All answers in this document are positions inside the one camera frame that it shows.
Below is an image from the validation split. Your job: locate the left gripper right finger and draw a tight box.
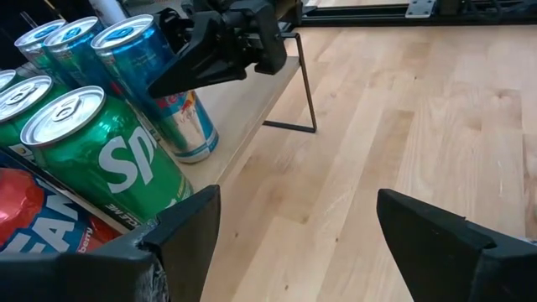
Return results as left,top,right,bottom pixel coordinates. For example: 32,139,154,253
376,188,537,302

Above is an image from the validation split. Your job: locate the blue silver Red Bull can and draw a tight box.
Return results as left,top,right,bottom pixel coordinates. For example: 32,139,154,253
91,13,220,164
43,15,127,100
13,18,68,81

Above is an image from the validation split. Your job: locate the red Fanta strawberry can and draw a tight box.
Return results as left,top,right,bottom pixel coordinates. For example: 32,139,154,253
0,153,123,256

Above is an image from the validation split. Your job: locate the green Sprite can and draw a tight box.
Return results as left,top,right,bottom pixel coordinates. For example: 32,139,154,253
0,75,71,163
0,69,18,92
19,85,195,230

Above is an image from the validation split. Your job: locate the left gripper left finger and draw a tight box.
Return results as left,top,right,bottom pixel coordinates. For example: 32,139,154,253
0,184,222,302

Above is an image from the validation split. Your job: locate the silver mounting bracket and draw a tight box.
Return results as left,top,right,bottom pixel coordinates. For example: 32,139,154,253
404,0,438,19

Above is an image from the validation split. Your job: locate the black aluminium table frame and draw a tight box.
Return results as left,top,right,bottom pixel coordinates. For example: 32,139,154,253
300,0,537,29

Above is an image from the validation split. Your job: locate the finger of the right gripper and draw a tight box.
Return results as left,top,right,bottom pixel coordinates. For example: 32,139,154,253
146,39,249,100
157,7,199,48

